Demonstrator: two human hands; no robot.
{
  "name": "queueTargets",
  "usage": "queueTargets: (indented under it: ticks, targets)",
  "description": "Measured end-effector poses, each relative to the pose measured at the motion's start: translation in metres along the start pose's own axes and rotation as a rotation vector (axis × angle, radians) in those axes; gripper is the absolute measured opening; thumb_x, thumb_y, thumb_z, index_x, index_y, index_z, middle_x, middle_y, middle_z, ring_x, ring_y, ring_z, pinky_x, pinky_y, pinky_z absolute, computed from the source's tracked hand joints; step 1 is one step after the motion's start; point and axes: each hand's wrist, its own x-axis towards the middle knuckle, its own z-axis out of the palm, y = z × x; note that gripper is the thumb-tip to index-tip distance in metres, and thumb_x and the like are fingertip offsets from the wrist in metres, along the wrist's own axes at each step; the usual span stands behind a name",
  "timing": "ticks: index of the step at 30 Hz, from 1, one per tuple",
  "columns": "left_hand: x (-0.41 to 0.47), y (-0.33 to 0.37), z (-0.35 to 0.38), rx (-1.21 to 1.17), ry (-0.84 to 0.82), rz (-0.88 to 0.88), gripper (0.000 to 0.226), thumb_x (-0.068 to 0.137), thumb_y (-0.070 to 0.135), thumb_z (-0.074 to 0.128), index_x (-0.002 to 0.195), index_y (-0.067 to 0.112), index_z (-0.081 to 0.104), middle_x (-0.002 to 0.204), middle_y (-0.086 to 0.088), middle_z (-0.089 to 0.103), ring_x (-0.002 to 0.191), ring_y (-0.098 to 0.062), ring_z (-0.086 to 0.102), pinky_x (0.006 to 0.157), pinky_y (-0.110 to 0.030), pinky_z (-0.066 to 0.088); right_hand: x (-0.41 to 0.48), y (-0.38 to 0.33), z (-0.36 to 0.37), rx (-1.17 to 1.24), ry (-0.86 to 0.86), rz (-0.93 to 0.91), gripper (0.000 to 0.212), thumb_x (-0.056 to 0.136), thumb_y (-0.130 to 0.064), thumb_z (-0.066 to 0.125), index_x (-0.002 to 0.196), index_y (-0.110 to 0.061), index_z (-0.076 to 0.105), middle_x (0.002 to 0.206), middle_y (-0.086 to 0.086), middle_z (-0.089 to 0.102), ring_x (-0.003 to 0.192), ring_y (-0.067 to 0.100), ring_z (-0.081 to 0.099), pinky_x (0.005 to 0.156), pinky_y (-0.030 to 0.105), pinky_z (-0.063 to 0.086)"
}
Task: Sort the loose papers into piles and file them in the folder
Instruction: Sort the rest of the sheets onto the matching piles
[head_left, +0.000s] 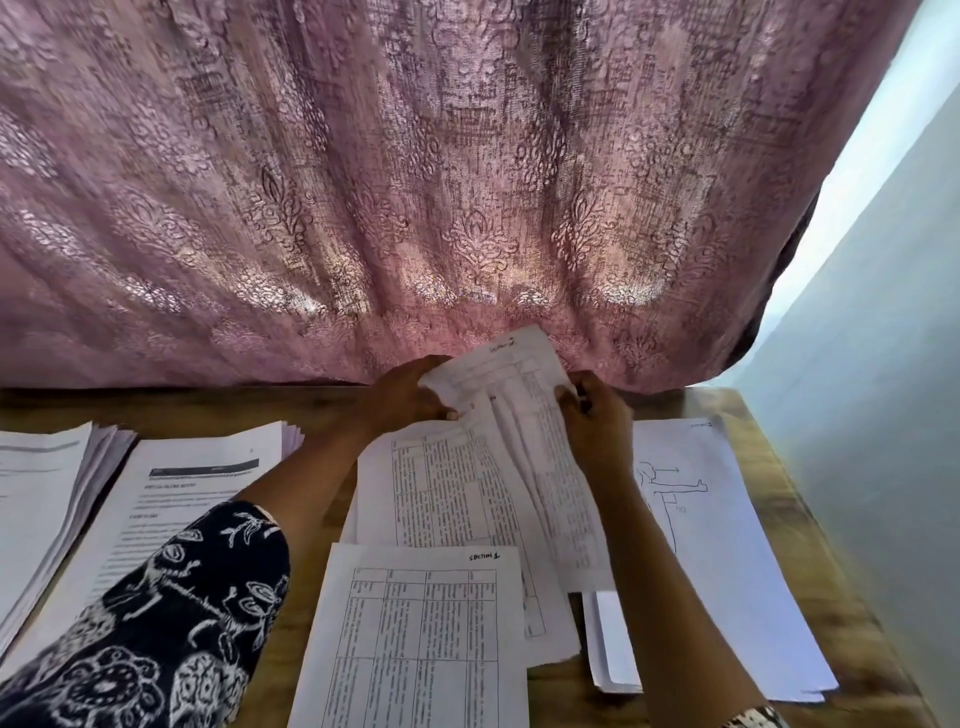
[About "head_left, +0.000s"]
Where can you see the person's right hand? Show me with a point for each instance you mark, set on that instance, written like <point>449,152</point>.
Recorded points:
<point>600,435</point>

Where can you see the pink patterned curtain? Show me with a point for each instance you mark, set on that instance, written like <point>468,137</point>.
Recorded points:
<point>435,180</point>

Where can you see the person's right forearm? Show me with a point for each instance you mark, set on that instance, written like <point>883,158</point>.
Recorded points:
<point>675,615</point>

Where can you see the person's left hand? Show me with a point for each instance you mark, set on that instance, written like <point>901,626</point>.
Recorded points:
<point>398,398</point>

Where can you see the stack with dark header bar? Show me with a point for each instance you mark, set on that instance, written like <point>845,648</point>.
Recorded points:
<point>143,518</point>

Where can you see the table-print paper pile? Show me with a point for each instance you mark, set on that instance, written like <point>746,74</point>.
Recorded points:
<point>450,510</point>

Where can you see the person's left forearm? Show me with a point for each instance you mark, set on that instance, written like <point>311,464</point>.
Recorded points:
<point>308,480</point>

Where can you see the stack of printed papers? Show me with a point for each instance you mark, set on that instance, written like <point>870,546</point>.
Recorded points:
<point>45,510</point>

